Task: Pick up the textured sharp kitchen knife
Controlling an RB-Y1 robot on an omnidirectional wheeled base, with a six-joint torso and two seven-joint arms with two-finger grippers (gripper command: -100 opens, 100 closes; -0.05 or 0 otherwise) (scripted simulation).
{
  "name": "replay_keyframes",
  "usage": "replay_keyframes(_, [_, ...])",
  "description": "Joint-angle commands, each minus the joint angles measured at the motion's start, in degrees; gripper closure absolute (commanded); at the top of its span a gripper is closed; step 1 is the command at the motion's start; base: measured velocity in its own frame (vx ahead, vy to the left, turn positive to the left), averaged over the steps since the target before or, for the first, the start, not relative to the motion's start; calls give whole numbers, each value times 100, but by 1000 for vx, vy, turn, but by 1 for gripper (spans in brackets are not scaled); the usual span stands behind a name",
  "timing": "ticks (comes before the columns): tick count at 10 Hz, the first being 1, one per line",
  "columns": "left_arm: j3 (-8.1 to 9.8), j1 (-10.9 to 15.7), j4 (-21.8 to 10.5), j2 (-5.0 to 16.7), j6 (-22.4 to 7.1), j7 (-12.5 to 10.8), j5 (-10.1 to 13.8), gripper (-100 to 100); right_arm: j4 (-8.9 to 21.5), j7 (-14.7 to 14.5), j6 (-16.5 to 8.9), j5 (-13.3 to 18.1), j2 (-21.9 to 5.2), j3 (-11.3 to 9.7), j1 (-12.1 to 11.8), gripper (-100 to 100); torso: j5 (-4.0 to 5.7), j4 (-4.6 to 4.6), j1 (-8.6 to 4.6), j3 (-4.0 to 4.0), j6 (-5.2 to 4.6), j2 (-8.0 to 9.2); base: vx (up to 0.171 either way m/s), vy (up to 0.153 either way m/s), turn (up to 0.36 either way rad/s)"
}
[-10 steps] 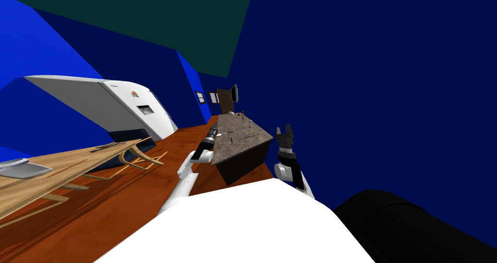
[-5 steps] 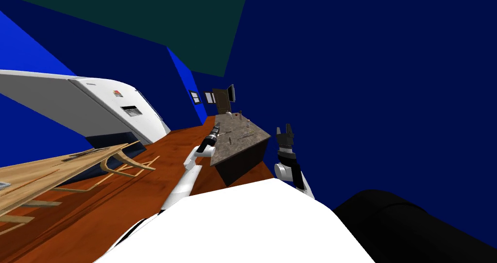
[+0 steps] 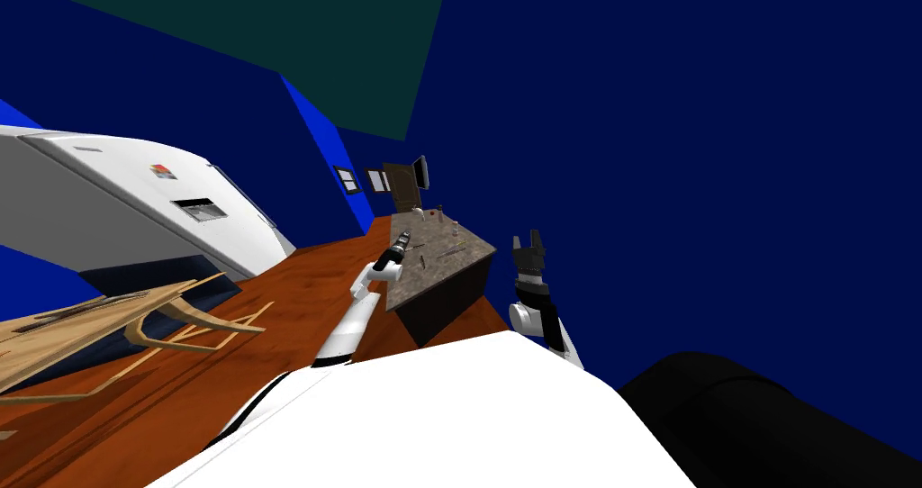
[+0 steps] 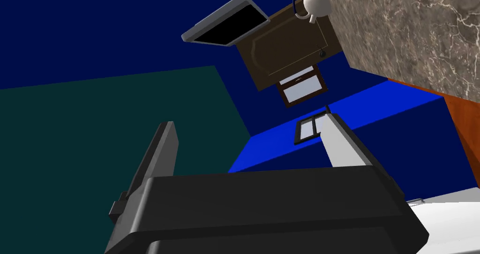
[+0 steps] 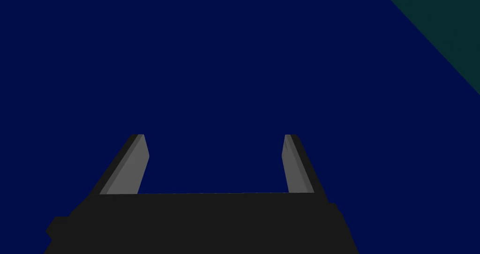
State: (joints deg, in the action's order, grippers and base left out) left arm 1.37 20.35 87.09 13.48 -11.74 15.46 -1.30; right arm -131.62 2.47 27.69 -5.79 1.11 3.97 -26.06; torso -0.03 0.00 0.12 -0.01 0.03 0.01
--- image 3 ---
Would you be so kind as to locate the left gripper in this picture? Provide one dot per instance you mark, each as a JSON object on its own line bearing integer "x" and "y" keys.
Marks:
{"x": 400, "y": 243}

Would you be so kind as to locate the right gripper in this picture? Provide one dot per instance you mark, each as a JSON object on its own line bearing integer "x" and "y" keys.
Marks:
{"x": 531, "y": 262}

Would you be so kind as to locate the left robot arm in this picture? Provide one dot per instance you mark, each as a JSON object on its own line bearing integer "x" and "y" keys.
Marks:
{"x": 351, "y": 326}

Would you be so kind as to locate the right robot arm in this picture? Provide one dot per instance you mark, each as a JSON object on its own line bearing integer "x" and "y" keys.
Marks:
{"x": 749, "y": 430}

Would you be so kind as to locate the brown door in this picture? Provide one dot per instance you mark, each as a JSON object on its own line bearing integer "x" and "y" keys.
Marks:
{"x": 402, "y": 185}

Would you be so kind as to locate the dark stone-topped counter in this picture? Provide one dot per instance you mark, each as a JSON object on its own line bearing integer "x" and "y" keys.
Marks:
{"x": 439, "y": 293}

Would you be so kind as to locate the black flat screen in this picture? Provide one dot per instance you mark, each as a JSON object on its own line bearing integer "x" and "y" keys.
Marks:
{"x": 421, "y": 172}

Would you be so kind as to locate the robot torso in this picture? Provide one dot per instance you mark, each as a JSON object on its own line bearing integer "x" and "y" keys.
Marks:
{"x": 432, "y": 416}

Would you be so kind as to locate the white refrigerator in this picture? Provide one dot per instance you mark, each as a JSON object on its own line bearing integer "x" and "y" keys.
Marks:
{"x": 122, "y": 193}

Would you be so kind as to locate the light wooden table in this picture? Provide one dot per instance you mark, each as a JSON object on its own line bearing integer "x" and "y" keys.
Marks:
{"x": 65, "y": 329}

